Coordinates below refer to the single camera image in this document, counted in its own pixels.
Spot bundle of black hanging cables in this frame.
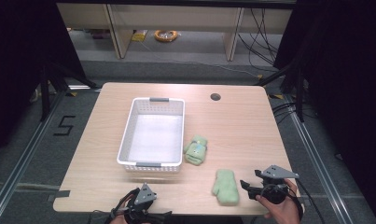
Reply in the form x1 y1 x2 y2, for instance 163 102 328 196
237 7 281 67

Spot green mitten with print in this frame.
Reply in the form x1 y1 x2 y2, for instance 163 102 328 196
183 133 209 166

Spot black floor cables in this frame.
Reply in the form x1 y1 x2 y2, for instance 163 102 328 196
270 101 299 126

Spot black tape strip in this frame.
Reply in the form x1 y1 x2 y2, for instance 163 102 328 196
46 189 71 203

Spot person's right hand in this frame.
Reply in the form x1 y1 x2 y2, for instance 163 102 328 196
255 178 302 224

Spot light wooden desk frame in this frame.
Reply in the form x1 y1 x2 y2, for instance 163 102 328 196
56 2 294 62

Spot black metal stand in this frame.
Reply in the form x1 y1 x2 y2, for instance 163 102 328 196
253 62 305 123
38 59 98 123

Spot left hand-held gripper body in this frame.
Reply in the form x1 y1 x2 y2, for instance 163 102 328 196
123 182 159 224

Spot aluminium floor rail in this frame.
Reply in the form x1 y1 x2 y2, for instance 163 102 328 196
285 94 355 224
0 89 67 224

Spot dark curtain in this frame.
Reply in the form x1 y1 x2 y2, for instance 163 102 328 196
0 0 87 157
272 0 376 218

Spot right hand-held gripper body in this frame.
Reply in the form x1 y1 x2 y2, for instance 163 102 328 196
253 164 300 205

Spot white plastic basket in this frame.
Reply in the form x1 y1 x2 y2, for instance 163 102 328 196
116 96 186 174

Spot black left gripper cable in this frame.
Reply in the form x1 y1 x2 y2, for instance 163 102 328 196
88 188 141 224

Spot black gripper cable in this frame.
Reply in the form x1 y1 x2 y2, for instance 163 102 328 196
292 178 326 224
88 188 141 224

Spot yellow packet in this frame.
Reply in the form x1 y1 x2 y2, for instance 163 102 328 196
131 29 149 43

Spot person's left hand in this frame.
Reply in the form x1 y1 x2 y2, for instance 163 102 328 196
108 199 131 224

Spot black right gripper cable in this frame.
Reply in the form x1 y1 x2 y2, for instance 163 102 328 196
292 178 326 224

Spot plain green mitten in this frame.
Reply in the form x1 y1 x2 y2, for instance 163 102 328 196
211 168 241 207

